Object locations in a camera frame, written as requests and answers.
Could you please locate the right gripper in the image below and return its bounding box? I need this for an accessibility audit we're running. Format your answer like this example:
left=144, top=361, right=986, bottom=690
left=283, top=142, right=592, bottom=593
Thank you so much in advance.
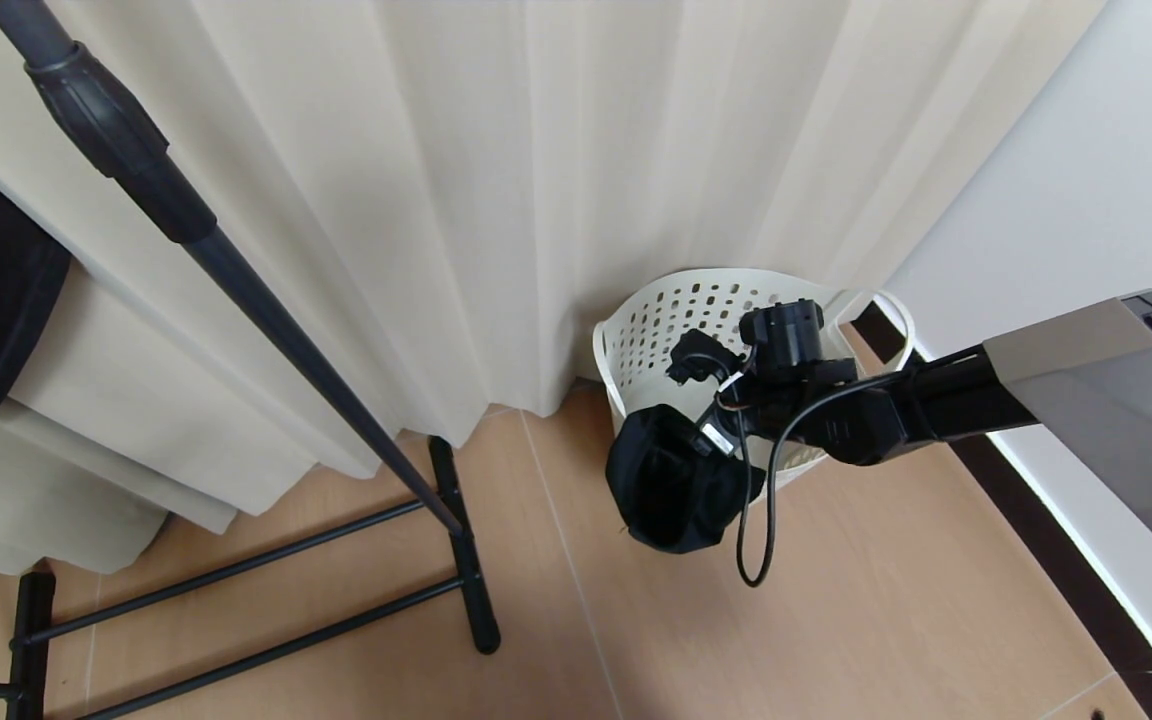
left=694, top=385, right=773, bottom=458

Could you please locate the black garment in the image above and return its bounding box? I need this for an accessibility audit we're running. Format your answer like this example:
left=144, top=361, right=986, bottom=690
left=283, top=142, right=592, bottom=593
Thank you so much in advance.
left=604, top=403, right=767, bottom=556

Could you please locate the white laundry basket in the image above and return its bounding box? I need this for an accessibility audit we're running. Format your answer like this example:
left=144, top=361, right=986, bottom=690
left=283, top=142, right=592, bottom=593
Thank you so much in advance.
left=592, top=267, right=917, bottom=493

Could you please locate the black clothes rack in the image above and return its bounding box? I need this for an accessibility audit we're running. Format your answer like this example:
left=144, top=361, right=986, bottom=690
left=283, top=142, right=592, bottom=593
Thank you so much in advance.
left=0, top=0, right=502, bottom=720

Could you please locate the white curtain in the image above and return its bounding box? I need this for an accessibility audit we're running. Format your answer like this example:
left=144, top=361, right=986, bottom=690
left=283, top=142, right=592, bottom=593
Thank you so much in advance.
left=0, top=0, right=1107, bottom=479
left=0, top=262, right=239, bottom=593

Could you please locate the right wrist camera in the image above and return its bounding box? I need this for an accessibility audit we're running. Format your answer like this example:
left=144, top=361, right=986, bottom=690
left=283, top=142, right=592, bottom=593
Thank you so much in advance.
left=664, top=328, right=745, bottom=389

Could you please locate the black cable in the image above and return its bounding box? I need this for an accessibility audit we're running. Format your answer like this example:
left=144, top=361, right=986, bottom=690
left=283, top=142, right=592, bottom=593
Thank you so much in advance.
left=734, top=372, right=922, bottom=589

